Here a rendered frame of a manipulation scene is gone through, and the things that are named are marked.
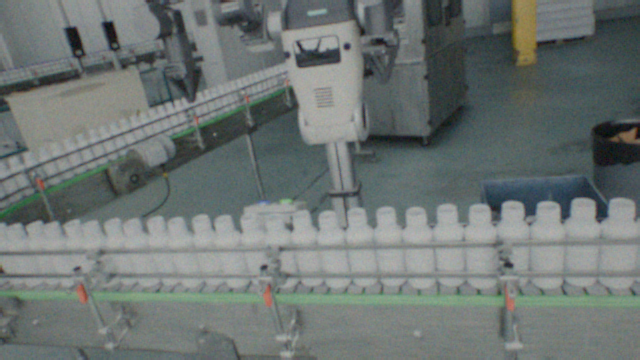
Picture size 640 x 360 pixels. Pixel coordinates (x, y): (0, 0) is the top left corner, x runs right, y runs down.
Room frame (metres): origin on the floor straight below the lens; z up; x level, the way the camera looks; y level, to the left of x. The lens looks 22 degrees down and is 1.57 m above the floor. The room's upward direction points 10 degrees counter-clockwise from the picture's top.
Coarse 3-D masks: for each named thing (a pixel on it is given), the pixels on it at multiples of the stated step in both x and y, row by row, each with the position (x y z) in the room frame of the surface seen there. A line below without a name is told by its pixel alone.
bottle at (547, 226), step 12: (540, 204) 0.71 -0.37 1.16; (552, 204) 0.70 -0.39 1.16; (540, 216) 0.69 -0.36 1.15; (552, 216) 0.68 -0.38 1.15; (540, 228) 0.68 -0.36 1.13; (552, 228) 0.67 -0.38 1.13; (564, 228) 0.68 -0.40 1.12; (540, 252) 0.68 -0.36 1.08; (552, 252) 0.67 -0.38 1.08; (540, 264) 0.67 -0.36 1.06; (552, 264) 0.67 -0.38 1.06; (552, 288) 0.67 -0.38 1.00
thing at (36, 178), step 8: (280, 80) 3.27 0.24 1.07; (240, 96) 2.90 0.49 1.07; (288, 96) 3.25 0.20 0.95; (288, 104) 3.24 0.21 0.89; (184, 112) 2.52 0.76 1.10; (192, 112) 2.50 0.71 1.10; (248, 112) 2.87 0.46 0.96; (200, 136) 2.50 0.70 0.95; (200, 144) 2.52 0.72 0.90; (24, 168) 1.79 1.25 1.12; (32, 176) 1.79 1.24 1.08; (40, 176) 1.77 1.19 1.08; (32, 184) 1.78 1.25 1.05; (40, 184) 1.75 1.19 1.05; (40, 192) 1.76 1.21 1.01; (48, 200) 1.76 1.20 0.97; (48, 208) 1.76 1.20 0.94; (56, 216) 1.76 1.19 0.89
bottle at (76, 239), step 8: (72, 224) 1.01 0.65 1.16; (80, 224) 0.99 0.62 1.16; (72, 232) 0.98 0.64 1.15; (80, 232) 0.99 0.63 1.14; (72, 240) 0.97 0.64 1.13; (80, 240) 0.97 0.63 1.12; (72, 248) 0.96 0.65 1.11; (80, 248) 0.97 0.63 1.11; (72, 256) 0.97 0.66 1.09; (80, 256) 0.97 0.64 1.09; (80, 264) 0.97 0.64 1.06; (88, 264) 0.97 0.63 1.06
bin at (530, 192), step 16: (576, 176) 1.21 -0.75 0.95; (480, 192) 1.29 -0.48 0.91; (496, 192) 1.27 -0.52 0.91; (512, 192) 1.26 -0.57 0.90; (528, 192) 1.25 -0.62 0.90; (544, 192) 1.24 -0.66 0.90; (560, 192) 1.22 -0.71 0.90; (576, 192) 1.21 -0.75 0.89; (592, 192) 1.13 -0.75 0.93; (528, 208) 1.25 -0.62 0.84; (560, 208) 1.22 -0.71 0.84; (608, 208) 1.00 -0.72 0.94
